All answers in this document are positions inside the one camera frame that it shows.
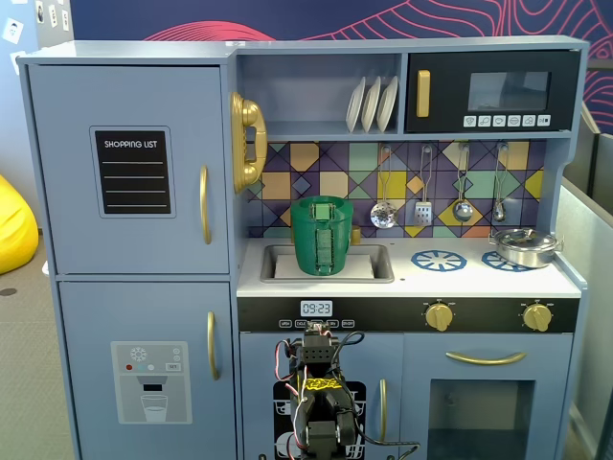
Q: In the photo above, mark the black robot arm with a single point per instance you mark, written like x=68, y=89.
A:
x=318, y=354

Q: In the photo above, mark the steel pot lid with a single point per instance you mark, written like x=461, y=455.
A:
x=522, y=236

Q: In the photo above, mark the gold faucet knob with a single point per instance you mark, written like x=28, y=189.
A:
x=357, y=235

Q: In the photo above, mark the steel toy skimmer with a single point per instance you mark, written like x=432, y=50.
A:
x=384, y=216

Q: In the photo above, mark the grey toy sink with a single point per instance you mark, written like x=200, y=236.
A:
x=383, y=263

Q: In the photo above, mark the steel toy slotted spatula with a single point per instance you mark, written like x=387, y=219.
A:
x=423, y=214

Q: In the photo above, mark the gold toy telephone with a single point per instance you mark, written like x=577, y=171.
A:
x=249, y=115

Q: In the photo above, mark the blue dishwasher door with sticker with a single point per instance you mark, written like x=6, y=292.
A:
x=258, y=354

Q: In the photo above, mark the white toy plate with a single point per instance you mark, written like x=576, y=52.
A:
x=388, y=103
x=371, y=105
x=355, y=105

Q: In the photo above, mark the blue toy kitchen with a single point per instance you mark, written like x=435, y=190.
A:
x=311, y=96

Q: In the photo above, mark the steel toy ladle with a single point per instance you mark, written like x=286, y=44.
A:
x=463, y=211

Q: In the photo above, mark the gold stove knob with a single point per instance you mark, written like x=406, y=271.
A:
x=537, y=317
x=439, y=317

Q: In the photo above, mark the blue oven door with window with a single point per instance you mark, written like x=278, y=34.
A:
x=416, y=364

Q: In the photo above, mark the steel toy spoon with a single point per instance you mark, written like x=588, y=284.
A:
x=499, y=211

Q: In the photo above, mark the black toy microwave door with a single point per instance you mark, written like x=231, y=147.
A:
x=445, y=62

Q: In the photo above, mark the steel toy pot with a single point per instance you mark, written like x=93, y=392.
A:
x=527, y=256

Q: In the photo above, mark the blue freezer door water dispenser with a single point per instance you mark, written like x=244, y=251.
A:
x=96, y=311

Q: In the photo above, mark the blue fridge door shopping list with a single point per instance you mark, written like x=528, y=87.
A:
x=62, y=167

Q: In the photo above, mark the grey desk partition panel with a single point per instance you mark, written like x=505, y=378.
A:
x=589, y=287

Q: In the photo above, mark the yellow bean bag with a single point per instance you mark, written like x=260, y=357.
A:
x=14, y=230

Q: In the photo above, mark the round floor outlet cover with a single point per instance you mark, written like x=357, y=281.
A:
x=6, y=291

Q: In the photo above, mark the paper photo on wall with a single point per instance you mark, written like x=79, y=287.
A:
x=65, y=20
x=42, y=12
x=53, y=16
x=12, y=29

